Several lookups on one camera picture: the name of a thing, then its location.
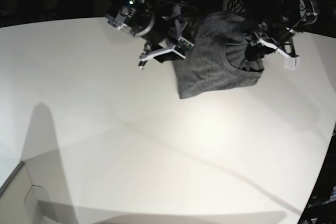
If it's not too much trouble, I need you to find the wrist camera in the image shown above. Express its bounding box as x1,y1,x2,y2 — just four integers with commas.
284,57,301,70
173,37,194,59

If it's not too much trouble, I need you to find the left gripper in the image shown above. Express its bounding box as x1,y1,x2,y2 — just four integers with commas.
245,22,299,61

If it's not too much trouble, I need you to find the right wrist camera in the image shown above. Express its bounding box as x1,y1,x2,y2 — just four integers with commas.
173,37,194,59

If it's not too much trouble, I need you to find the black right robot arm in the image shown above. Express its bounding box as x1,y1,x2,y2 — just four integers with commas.
106,0,194,69

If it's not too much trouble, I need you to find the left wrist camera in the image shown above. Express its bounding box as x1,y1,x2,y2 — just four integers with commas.
284,57,301,70

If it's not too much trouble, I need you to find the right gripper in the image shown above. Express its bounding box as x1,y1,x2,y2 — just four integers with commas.
138,6,188,69

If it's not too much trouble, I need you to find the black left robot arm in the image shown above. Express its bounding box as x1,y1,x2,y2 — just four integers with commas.
245,0,319,61

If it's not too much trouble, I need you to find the black cable bundle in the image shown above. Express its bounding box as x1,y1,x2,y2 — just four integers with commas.
227,0,247,15

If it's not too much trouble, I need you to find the grey t-shirt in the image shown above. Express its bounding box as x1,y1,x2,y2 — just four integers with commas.
173,12,264,99

